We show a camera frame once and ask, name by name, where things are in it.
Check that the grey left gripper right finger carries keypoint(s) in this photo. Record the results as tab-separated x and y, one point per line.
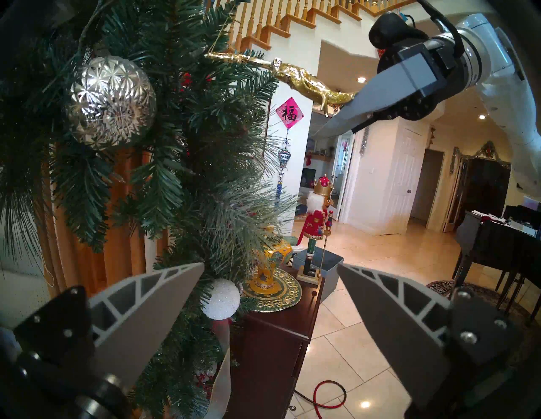
393	325

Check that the dark fireplace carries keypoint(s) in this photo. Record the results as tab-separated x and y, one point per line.
308	177

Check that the dark patterned rug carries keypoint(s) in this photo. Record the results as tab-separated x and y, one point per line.
486	295

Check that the white glitter ball ornament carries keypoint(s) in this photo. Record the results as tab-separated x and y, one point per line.
222	299

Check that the sheer white gold-edged ribbon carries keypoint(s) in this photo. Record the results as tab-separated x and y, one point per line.
222	380

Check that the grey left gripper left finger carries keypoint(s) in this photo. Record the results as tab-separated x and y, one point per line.
139	312

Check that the dark dining table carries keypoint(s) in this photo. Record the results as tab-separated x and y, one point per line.
515	253

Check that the red velvet bow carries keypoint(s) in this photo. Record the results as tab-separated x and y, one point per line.
186	79

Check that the blue porcelain charm with tassel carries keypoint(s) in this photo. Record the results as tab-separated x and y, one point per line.
284	158

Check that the silver faceted ball ornament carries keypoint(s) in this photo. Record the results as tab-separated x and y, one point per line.
112	101

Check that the red diamond fu paper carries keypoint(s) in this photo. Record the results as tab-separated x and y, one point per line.
290	112

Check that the green gold round mat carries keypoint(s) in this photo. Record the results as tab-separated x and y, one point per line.
283	295

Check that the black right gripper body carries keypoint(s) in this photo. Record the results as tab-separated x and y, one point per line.
454	63

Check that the white panel door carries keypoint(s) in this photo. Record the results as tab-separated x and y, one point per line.
405	177

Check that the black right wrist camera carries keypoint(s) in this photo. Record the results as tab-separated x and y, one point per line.
389	29

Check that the dark wooden cabinet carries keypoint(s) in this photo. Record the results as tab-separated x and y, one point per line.
270	346

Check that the white glass door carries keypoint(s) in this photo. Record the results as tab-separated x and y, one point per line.
344	181

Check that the yellow porcelain lidded jar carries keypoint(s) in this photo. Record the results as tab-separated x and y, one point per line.
274	257

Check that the green pine Christmas garland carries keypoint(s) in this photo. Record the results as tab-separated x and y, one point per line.
203	126

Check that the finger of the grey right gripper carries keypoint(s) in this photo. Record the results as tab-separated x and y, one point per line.
372	121
393	88

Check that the silver tinsel garland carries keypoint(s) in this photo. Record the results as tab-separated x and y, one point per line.
364	141

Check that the blue-grey waste bin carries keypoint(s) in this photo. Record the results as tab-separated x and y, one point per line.
331	270

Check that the gold glitter reindeer ornament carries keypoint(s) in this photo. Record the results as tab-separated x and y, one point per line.
304	80

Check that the large red crowned nutcracker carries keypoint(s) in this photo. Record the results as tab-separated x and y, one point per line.
315	215

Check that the grey upholstered chair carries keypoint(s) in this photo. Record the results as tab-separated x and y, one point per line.
467	232

